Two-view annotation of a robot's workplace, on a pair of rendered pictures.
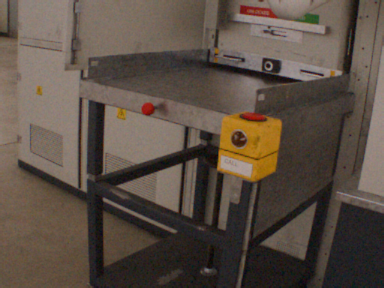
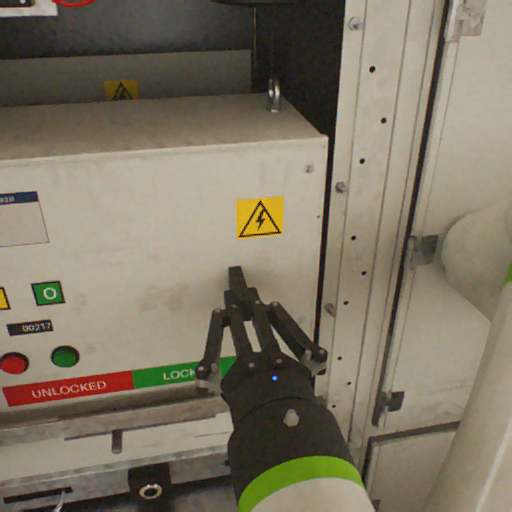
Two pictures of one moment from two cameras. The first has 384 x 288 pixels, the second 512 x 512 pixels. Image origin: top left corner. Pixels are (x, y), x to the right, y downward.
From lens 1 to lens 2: 1.33 m
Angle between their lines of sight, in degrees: 45
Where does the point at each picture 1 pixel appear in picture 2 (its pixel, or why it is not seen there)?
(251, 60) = (91, 484)
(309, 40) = not seen: hidden behind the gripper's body
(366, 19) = (344, 307)
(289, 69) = (198, 468)
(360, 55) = (334, 371)
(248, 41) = (64, 451)
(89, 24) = not seen: outside the picture
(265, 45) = not seen: hidden behind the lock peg
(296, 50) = (203, 430)
